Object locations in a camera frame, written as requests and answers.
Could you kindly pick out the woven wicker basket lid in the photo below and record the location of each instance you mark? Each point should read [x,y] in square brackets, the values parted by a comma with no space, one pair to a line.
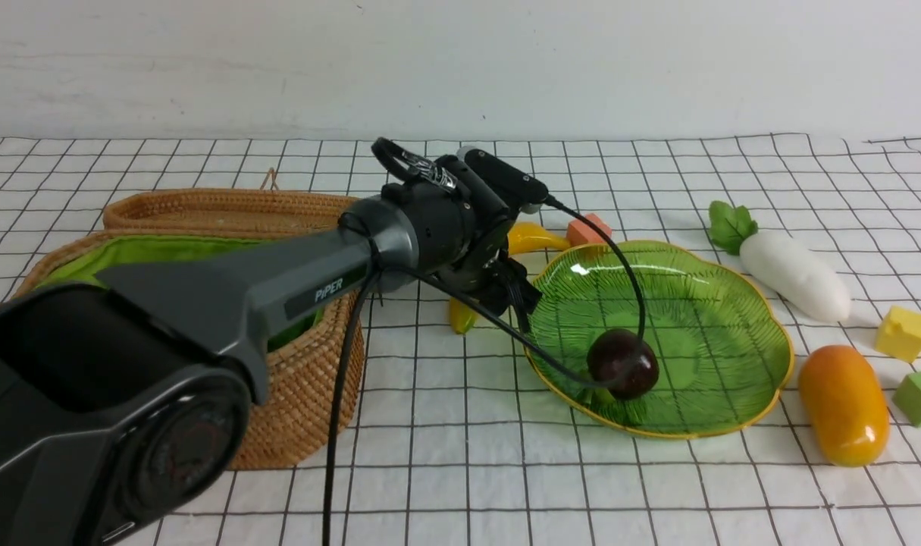
[264,210]

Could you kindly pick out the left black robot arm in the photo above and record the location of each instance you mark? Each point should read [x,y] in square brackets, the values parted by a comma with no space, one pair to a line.
[123,400]

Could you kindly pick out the orange yellow toy mango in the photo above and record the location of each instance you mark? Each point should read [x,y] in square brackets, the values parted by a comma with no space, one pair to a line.
[845,405]

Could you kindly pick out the white toy radish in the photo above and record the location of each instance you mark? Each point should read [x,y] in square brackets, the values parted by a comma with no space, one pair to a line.
[782,263]

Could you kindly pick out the dark purple toy mangosteen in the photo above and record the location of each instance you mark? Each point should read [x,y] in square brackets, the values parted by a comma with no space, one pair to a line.
[626,361]

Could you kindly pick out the yellow toy banana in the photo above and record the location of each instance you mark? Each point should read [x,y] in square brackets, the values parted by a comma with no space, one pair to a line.
[524,237]

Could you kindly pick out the green leaf-shaped glass plate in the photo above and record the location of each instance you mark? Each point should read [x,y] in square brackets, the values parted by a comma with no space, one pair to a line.
[723,358]

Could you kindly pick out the orange foam cube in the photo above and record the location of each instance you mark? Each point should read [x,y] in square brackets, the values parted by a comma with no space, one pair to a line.
[588,231]

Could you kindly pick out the white black grid tablecloth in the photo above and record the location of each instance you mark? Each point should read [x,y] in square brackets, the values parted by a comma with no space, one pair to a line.
[457,442]

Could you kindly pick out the woven wicker basket green lining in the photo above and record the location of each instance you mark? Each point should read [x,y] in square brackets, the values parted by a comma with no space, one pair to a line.
[302,362]

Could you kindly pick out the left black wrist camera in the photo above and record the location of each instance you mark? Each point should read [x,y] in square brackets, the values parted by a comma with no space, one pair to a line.
[522,193]

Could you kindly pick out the yellow foam cube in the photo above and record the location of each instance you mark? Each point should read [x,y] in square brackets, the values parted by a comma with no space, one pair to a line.
[899,334]

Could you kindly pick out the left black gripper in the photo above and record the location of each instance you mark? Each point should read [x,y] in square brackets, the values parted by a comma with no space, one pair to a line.
[499,285]

